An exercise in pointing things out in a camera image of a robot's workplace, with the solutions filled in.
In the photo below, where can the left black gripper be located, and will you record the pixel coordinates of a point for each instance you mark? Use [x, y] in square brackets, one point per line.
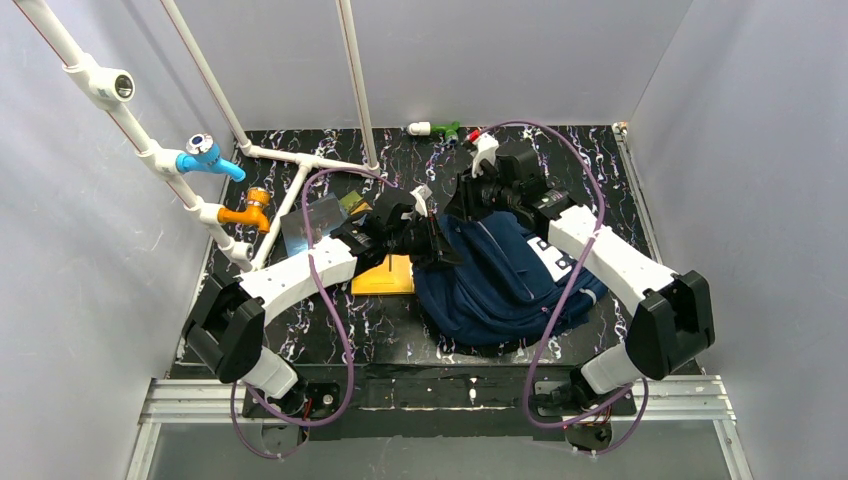
[428, 240]

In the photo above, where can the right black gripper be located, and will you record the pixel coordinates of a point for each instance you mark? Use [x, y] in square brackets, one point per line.
[468, 203]

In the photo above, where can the navy blue backpack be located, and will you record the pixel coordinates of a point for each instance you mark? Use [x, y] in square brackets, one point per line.
[508, 284]

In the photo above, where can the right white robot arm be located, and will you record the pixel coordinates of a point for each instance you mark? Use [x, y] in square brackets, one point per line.
[672, 316]

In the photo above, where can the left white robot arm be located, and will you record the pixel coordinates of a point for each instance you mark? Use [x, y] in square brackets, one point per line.
[225, 327]

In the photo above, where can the yellow notebook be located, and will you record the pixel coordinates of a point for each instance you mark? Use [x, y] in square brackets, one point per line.
[394, 276]

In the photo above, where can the blue orange paperback book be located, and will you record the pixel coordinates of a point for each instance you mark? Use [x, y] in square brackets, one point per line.
[353, 202]

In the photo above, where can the dark blue hardcover book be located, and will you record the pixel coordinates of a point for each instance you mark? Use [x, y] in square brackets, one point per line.
[325, 214]

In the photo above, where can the green white pipe fitting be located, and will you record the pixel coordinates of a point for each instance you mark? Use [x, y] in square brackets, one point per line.
[448, 132]

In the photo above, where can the orange plastic tap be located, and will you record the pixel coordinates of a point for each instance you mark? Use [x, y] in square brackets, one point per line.
[257, 199]

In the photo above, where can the blue plastic tap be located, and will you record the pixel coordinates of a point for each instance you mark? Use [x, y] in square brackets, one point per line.
[203, 154]

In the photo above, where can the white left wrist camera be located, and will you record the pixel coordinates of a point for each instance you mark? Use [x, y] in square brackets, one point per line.
[421, 194]

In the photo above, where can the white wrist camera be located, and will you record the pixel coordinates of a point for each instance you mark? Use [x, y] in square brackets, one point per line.
[421, 194]
[483, 148]

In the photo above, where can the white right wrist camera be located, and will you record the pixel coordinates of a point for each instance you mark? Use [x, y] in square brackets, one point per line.
[483, 148]

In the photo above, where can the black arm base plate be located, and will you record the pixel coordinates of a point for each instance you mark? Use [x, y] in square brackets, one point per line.
[427, 401]

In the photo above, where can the aluminium rail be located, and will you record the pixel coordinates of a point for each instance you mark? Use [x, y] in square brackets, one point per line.
[676, 398]

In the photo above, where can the white pvc pipe frame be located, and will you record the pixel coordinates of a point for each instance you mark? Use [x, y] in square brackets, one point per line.
[110, 90]

